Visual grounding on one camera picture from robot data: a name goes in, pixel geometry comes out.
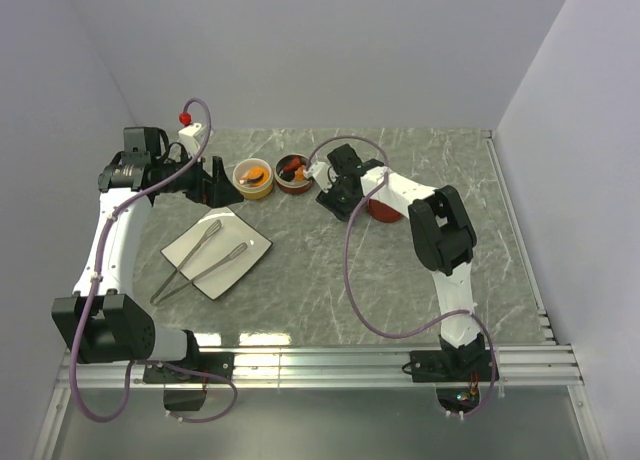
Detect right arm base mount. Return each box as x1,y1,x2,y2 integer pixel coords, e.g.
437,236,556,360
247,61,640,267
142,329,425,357
401,350,500,383

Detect yellow lunch container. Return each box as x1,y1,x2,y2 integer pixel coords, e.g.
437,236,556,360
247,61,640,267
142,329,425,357
232,158,274,200

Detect salmon slice food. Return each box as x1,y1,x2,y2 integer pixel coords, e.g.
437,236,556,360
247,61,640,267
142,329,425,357
239,174,267,188

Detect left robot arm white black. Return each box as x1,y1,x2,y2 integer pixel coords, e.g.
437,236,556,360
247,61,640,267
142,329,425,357
52,123,243,382

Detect red round lid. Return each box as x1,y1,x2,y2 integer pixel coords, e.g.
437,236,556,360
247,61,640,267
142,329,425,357
367,199,404,224

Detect metal tongs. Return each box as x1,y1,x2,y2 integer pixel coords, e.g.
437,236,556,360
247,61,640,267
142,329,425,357
150,216,252,305

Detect white square plate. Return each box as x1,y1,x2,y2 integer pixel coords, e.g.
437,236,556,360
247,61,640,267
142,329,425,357
152,207,272,304

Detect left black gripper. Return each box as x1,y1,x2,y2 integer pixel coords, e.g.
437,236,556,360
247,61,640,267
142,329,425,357
154,146,243,208

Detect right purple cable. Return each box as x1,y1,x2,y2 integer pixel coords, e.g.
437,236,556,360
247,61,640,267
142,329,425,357
305,135,499,416

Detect aluminium rail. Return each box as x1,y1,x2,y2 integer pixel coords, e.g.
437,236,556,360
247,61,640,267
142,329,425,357
54,344,585,391

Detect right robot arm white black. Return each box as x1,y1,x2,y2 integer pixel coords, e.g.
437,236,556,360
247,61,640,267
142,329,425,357
305,136,489,382

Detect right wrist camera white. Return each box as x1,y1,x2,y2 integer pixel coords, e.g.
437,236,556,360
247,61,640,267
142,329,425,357
304,161,333,193

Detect dark seaweed roll food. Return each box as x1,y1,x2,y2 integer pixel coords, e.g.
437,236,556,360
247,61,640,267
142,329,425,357
278,170,295,182

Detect red steel lunch container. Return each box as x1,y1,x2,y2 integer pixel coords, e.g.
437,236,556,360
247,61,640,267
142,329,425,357
275,153,314,195

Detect orange fried food piece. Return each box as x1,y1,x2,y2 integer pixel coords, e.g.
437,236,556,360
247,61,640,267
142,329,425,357
293,166,307,183

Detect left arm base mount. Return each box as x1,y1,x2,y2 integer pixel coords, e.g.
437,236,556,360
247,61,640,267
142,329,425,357
143,351,235,385

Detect red sausage food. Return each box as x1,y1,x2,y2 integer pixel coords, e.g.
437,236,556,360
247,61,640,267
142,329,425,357
282,157,303,173

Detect orange egg yolk food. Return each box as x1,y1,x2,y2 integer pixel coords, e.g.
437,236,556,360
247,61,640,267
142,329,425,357
247,166,269,181

